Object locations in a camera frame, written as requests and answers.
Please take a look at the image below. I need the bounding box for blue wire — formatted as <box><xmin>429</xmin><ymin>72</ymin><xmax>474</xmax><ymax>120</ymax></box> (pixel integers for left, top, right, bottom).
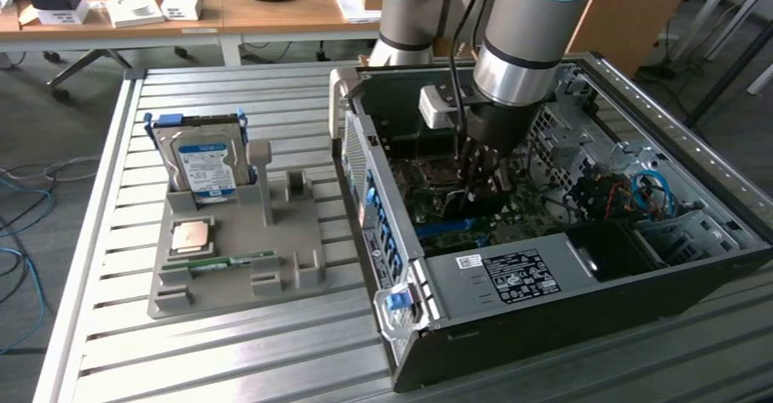
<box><xmin>630</xmin><ymin>169</ymin><xmax>677</xmax><ymax>221</ymax></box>

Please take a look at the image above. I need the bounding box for grey parts rack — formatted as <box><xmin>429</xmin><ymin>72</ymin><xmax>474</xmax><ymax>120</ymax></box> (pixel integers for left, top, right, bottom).
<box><xmin>148</xmin><ymin>139</ymin><xmax>330</xmax><ymax>321</ymax></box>

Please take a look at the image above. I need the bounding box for wooden cabinet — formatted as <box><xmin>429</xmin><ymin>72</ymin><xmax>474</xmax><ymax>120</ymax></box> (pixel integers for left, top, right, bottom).
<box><xmin>566</xmin><ymin>0</ymin><xmax>705</xmax><ymax>78</ymax></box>

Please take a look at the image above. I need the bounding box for blue expansion slot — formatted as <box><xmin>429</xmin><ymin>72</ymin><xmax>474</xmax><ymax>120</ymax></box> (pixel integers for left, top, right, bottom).
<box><xmin>416</xmin><ymin>219</ymin><xmax>480</xmax><ymax>237</ymax></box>

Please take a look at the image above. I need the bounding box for black graphics card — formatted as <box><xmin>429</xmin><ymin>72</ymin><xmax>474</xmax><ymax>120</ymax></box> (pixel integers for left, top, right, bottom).
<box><xmin>418</xmin><ymin>185</ymin><xmax>514</xmax><ymax>228</ymax></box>

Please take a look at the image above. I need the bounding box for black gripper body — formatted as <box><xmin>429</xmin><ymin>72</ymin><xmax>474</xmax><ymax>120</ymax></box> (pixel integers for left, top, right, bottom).
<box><xmin>464</xmin><ymin>101</ymin><xmax>545</xmax><ymax>155</ymax></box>

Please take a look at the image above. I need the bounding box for hard disk in blue caddy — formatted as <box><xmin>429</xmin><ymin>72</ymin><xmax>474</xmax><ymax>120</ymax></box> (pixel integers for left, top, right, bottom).
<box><xmin>142</xmin><ymin>107</ymin><xmax>252</xmax><ymax>205</ymax></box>

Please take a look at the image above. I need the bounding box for orange wire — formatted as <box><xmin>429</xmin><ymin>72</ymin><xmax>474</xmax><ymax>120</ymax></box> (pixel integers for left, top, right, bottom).
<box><xmin>606</xmin><ymin>180</ymin><xmax>636</xmax><ymax>218</ymax></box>

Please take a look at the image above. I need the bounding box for green RAM stick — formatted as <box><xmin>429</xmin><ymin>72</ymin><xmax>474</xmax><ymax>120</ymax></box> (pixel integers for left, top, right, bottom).
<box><xmin>161</xmin><ymin>251</ymin><xmax>277</xmax><ymax>271</ymax></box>

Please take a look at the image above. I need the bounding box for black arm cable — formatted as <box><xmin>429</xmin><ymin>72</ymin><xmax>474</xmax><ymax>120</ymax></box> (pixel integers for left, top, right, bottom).
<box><xmin>444</xmin><ymin>0</ymin><xmax>492</xmax><ymax>150</ymax></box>

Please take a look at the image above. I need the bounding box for black floor cable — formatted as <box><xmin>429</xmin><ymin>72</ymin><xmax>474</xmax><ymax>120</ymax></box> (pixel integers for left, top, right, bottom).
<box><xmin>0</xmin><ymin>212</ymin><xmax>34</xmax><ymax>304</ymax></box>

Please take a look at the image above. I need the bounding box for grey power supply unit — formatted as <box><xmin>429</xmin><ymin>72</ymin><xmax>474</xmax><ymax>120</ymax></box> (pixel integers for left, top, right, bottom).
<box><xmin>421</xmin><ymin>233</ymin><xmax>600</xmax><ymax>325</ymax></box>

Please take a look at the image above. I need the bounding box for grey floor cable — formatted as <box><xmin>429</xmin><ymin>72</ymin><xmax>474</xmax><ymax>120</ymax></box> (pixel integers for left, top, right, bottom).
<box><xmin>0</xmin><ymin>156</ymin><xmax>101</xmax><ymax>182</ymax></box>

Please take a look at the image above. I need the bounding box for CPU chip with metal lid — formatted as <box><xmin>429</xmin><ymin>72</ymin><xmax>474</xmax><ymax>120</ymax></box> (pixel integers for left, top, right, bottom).
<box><xmin>168</xmin><ymin>219</ymin><xmax>217</xmax><ymax>257</ymax></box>

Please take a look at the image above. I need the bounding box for green motherboard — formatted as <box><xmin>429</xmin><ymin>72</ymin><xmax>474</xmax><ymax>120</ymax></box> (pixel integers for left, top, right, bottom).
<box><xmin>385</xmin><ymin>149</ymin><xmax>569</xmax><ymax>257</ymax></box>

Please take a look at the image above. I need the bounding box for white paper booklet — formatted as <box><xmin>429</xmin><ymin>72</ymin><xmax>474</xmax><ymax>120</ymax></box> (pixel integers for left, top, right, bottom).
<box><xmin>333</xmin><ymin>0</ymin><xmax>382</xmax><ymax>24</ymax></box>

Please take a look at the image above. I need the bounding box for white box with round part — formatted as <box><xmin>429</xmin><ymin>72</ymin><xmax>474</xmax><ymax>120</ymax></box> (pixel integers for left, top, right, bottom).
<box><xmin>106</xmin><ymin>0</ymin><xmax>165</xmax><ymax>28</ymax></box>

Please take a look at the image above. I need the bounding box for grey disk bay tray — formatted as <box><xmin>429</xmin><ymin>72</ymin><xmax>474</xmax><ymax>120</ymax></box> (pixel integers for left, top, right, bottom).
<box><xmin>633</xmin><ymin>210</ymin><xmax>743</xmax><ymax>266</ymax></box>

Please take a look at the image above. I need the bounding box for open black PC case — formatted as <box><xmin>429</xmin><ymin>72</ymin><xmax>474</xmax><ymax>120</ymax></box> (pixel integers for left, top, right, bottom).
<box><xmin>328</xmin><ymin>52</ymin><xmax>773</xmax><ymax>393</ymax></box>

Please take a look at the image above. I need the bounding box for CPU socket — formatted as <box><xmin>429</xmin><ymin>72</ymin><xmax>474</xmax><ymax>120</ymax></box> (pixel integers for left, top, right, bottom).
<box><xmin>409</xmin><ymin>158</ymin><xmax>464</xmax><ymax>191</ymax></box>

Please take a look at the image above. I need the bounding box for white box with black lid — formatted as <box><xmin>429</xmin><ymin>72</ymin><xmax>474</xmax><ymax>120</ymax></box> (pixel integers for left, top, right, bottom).
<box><xmin>29</xmin><ymin>0</ymin><xmax>90</xmax><ymax>26</ymax></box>

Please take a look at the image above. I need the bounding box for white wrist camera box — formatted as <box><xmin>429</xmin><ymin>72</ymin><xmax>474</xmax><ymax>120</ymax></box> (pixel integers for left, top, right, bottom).
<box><xmin>418</xmin><ymin>84</ymin><xmax>470</xmax><ymax>129</ymax></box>

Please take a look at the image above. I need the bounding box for small white labelled box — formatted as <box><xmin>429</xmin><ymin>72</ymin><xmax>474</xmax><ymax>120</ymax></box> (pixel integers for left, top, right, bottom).
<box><xmin>161</xmin><ymin>0</ymin><xmax>204</xmax><ymax>22</ymax></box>

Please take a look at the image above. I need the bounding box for blue floor cable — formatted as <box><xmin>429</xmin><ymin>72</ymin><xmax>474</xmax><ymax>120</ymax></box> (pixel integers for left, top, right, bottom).
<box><xmin>0</xmin><ymin>176</ymin><xmax>56</xmax><ymax>354</ymax></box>

